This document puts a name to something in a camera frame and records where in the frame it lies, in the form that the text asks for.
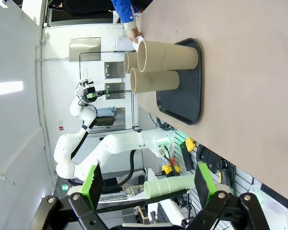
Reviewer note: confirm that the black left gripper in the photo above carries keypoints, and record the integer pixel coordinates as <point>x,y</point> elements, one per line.
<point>90,91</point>

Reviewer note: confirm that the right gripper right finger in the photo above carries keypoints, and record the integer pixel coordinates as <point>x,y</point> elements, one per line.
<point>204,187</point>

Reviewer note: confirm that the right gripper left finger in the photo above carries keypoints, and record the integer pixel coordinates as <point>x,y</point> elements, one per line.
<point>93,189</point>

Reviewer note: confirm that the tall brown paper cup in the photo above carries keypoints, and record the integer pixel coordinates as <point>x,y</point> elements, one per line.
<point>172,57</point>
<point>130,62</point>
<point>158,82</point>

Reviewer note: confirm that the white lace paper coaster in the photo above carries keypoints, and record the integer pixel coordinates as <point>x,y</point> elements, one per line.
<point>139,38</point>

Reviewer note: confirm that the person's right forearm blue sleeve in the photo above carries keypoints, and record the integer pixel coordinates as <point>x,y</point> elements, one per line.
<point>124,12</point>

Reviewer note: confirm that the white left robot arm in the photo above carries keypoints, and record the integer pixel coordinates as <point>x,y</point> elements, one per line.
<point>124,142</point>

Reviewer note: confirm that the person's right hand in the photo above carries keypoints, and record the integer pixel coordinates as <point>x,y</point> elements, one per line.
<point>133,33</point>

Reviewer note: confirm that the light blue cloth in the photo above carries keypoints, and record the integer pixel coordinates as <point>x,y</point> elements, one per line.
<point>105,112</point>

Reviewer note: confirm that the pale green stacked cup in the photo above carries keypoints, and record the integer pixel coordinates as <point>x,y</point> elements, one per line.
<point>182,183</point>
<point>151,189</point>
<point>163,187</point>

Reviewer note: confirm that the black yellow handheld device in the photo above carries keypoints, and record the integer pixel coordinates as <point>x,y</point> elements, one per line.
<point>224,172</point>

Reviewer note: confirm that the dark green cloth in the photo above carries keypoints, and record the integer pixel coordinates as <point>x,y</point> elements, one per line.
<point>104,121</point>

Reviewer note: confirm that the green exit sign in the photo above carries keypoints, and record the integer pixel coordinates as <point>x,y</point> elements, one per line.
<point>65,187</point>

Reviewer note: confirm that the black power adapter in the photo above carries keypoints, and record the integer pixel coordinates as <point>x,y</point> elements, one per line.
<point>187,158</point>

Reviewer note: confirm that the yellow black control box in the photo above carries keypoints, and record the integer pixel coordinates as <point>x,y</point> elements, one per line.
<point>169,170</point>

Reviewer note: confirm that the white paper box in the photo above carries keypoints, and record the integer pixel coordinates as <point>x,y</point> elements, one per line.
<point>122,44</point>

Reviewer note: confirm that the black plastic serving tray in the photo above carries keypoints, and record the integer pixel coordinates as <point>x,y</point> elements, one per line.
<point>182,105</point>

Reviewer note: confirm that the rectangular ceiling light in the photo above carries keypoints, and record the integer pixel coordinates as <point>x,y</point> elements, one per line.
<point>7,88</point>

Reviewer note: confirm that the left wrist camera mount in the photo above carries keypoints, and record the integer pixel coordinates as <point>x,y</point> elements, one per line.
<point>85,82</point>

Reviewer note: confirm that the small steel wall panel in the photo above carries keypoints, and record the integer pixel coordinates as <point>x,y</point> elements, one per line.
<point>114,70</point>
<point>115,94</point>

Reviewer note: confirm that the large steel wall panel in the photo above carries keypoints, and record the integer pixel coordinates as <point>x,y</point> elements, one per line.
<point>85,49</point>

